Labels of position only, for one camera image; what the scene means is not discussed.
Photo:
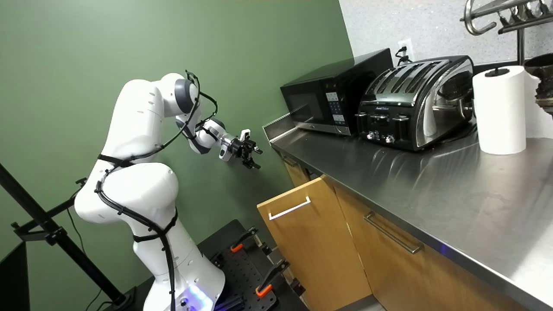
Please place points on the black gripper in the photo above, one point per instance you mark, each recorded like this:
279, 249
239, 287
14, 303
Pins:
235, 149

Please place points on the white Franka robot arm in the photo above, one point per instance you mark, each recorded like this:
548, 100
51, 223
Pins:
144, 190

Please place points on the wooden cabinet door standing open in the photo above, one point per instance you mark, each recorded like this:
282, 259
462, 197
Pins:
317, 247

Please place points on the black microwave oven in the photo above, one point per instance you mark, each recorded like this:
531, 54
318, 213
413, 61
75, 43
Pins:
329, 95

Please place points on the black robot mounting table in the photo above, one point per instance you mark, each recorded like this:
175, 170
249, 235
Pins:
242, 277

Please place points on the silver black toaster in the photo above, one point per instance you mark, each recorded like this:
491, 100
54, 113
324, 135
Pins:
415, 104

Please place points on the black tripod stand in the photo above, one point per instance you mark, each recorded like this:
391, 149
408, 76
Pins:
52, 233

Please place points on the white paper towel roll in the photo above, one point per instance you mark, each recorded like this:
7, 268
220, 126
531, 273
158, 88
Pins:
500, 109

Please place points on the black flat panel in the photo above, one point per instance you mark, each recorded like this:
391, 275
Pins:
12, 278

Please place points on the dark cooking pot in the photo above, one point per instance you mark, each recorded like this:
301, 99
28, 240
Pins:
543, 83

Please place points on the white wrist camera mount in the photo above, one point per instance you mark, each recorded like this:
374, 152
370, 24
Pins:
244, 135

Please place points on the white wall outlet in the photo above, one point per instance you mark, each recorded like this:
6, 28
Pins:
406, 50

